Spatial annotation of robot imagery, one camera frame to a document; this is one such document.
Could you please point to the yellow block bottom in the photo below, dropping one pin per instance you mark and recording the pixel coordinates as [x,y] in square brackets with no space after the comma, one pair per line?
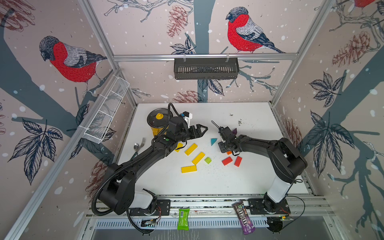
[189,169]

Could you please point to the light green small block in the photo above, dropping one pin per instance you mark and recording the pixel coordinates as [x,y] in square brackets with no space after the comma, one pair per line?
[208,160]

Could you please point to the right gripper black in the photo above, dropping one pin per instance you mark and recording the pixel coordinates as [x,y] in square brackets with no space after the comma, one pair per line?
[221,145]

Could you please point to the metal spoon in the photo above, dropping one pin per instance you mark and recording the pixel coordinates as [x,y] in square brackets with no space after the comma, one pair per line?
[136,148]

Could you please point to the yellow pot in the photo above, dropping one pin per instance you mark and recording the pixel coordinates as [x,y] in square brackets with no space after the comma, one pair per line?
[156,130]

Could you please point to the white wire basket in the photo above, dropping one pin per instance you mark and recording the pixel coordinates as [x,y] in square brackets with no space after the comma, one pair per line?
[96,131]

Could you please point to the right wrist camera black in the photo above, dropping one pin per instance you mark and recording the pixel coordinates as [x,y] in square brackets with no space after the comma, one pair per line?
[226,134]

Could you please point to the purple candy packet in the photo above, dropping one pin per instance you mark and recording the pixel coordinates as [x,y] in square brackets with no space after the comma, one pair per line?
[245,221]

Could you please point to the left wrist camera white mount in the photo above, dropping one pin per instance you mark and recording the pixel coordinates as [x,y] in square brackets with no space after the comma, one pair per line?
[187,117]

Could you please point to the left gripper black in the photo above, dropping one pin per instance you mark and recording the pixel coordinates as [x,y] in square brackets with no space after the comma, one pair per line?
[198,134]

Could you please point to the glass pot lid yellow knob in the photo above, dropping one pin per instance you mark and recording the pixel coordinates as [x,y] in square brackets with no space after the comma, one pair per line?
[159,118]

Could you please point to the yellow block centre upper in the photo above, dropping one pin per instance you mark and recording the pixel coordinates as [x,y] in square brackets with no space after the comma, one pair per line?
[191,149]

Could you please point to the yellow block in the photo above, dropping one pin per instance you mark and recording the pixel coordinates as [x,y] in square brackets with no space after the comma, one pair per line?
[189,169]
[198,158]
[179,146]
[191,149]

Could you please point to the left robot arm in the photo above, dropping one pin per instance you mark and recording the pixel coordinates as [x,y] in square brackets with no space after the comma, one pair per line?
[117,191]

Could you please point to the green snack packet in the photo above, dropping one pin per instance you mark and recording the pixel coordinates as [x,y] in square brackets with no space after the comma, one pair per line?
[183,220]

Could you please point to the red block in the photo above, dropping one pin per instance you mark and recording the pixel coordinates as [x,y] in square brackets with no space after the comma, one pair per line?
[227,161]
[238,161]

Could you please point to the black wire basket shelf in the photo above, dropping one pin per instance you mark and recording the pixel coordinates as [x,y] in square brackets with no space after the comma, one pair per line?
[206,68]

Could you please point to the yellow block left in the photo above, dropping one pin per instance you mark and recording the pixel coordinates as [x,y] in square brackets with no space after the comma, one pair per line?
[179,146]

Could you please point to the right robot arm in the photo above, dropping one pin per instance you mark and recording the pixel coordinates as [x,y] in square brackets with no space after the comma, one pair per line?
[287,161]

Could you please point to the yellow block centre lower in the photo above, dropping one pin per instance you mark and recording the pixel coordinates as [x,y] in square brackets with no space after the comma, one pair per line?
[198,158]

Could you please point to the teal triangle block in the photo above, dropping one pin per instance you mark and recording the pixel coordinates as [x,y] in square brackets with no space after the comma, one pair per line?
[213,141]

